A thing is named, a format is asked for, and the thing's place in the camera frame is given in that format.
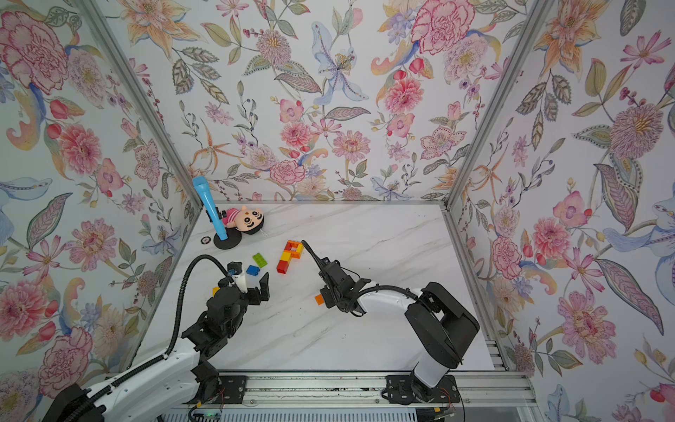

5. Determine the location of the plush doll head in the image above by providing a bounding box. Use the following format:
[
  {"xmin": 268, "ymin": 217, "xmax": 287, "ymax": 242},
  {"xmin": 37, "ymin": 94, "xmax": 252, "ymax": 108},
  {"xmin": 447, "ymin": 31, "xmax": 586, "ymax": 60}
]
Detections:
[{"xmin": 221, "ymin": 206, "xmax": 265, "ymax": 235}]

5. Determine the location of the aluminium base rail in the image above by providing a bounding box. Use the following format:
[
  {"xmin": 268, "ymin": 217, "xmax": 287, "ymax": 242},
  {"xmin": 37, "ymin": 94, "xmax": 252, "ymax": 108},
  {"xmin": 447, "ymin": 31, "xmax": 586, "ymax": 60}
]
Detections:
[{"xmin": 83, "ymin": 370, "xmax": 539, "ymax": 422}]

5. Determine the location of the red square lego brick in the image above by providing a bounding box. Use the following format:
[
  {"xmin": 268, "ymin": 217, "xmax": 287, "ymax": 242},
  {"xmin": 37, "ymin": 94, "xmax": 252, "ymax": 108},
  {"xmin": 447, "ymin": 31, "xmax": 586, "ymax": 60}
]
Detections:
[{"xmin": 276, "ymin": 260, "xmax": 289, "ymax": 274}]

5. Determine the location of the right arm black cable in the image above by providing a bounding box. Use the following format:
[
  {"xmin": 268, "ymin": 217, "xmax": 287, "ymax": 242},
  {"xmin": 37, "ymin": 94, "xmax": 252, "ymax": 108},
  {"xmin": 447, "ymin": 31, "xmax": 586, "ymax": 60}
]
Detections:
[{"xmin": 301, "ymin": 239, "xmax": 330, "ymax": 270}]

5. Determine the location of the lime green lego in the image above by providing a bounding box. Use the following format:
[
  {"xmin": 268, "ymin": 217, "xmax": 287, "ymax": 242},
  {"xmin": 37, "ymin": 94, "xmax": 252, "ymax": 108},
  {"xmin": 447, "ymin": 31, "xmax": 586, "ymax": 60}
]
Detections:
[{"xmin": 252, "ymin": 253, "xmax": 267, "ymax": 268}]

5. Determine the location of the black round stand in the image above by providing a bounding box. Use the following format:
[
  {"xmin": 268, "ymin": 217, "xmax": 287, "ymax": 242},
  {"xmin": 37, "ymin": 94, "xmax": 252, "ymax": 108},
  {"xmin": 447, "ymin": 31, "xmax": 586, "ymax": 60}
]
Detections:
[{"xmin": 213, "ymin": 212, "xmax": 243, "ymax": 250}]

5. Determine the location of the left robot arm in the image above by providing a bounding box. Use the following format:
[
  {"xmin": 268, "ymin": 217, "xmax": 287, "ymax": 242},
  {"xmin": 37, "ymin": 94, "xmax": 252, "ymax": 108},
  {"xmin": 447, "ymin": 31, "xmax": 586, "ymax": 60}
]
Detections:
[{"xmin": 44, "ymin": 274, "xmax": 270, "ymax": 421}]

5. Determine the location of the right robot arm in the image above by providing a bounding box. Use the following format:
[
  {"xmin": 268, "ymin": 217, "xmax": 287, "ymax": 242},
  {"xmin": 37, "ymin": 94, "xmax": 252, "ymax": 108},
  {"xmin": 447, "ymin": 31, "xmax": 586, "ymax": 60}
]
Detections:
[{"xmin": 314, "ymin": 257, "xmax": 480, "ymax": 393}]

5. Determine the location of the blue tube on stand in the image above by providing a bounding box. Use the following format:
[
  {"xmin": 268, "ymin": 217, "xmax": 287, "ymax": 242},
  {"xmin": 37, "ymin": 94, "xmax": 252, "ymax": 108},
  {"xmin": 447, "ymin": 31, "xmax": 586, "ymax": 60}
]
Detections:
[{"xmin": 193, "ymin": 176, "xmax": 229, "ymax": 241}]

